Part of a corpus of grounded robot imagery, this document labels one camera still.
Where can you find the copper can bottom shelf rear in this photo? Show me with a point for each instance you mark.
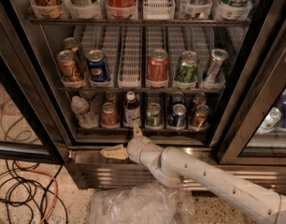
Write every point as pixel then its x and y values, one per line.
pixel 198 99

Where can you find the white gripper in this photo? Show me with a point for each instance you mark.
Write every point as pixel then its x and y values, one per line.
pixel 135 148

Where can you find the right glass fridge door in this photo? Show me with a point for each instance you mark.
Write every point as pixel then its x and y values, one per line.
pixel 255 80

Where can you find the orange can bottom shelf front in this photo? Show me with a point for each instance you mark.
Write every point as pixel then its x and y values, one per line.
pixel 110 116

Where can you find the clear plastic water bottle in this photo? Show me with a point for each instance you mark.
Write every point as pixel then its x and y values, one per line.
pixel 83 111

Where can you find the gold can top shelf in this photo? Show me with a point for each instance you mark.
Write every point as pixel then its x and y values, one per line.
pixel 48 9

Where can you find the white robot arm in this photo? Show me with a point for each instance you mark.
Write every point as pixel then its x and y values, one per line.
pixel 170 164

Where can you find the left glass fridge door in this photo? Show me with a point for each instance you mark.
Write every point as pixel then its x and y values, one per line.
pixel 29 93

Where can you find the silver slim can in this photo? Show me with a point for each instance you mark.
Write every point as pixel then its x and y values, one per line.
pixel 217 58

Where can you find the clear plastic bin with wrap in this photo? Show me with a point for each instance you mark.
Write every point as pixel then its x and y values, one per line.
pixel 151 203

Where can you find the copper can bottom shelf front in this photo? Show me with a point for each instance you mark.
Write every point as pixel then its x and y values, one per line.
pixel 199 117

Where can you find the blue can behind right door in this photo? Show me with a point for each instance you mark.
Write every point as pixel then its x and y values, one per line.
pixel 281 106

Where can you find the green can bottom shelf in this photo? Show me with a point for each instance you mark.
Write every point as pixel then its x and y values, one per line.
pixel 154 115

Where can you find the glass fridge door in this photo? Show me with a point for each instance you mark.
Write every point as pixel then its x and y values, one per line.
pixel 255 80
pixel 29 93

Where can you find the gold can shelf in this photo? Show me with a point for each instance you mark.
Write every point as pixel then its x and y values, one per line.
pixel 69 66
pixel 48 9
pixel 71 43

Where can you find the blue can bottom shelf front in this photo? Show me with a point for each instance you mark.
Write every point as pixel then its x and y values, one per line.
pixel 177 116

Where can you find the red can shelf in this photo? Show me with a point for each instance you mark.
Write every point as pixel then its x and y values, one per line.
pixel 158 65
pixel 121 9

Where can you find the blue pepsi can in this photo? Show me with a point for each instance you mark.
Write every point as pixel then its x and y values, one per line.
pixel 97 65

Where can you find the blue can bottom shelf rear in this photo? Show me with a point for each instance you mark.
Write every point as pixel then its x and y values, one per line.
pixel 176 97

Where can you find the copper can shelf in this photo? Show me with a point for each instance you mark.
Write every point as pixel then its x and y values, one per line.
pixel 199 117
pixel 198 99

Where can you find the empty white tray top shelf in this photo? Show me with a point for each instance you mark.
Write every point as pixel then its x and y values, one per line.
pixel 158 9

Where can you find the white can behind right door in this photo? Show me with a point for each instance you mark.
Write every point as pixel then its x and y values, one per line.
pixel 272 118

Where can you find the dark bottle with white cap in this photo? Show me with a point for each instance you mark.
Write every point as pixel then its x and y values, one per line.
pixel 132 114

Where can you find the gold can middle shelf front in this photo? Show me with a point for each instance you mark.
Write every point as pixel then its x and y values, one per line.
pixel 69 66

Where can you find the green can middle shelf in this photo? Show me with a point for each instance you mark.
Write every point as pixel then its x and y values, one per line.
pixel 187 66

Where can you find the blue can shelf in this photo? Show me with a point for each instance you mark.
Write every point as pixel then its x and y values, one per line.
pixel 177 116
pixel 176 97

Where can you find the red can middle shelf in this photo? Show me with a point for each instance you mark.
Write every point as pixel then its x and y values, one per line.
pixel 158 65

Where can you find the red can top shelf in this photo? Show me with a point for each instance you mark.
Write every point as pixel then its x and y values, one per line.
pixel 121 9

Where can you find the gold can middle shelf rear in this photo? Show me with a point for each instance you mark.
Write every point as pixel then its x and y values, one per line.
pixel 71 43

